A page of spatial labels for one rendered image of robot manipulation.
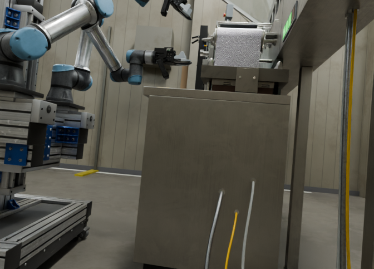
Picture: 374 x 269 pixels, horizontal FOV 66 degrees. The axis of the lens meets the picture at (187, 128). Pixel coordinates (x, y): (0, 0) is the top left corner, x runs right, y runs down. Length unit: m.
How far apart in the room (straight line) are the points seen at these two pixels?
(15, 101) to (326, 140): 4.87
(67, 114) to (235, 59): 0.98
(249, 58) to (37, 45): 1.00
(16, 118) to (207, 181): 0.82
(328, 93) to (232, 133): 4.35
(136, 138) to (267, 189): 3.95
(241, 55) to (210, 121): 0.48
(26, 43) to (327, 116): 4.89
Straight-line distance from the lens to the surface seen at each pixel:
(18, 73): 1.40
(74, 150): 1.74
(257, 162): 1.29
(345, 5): 1.11
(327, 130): 5.48
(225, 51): 1.62
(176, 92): 1.32
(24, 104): 1.30
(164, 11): 1.77
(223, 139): 1.28
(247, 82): 1.35
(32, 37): 1.28
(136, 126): 5.08
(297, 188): 1.73
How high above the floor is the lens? 0.67
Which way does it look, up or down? 2 degrees up
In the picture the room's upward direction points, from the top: 5 degrees clockwise
